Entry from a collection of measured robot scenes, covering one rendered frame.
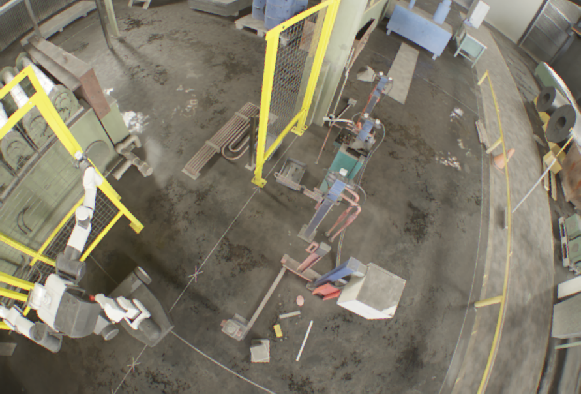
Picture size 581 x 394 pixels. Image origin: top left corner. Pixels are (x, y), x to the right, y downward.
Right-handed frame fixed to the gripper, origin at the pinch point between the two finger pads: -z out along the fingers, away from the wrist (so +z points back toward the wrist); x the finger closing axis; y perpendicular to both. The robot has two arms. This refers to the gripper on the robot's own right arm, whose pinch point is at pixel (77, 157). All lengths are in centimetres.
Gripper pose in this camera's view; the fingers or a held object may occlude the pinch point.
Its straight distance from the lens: 181.4
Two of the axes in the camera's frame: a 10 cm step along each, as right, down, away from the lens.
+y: -1.5, 5.1, 8.4
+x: -5.2, 6.8, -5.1
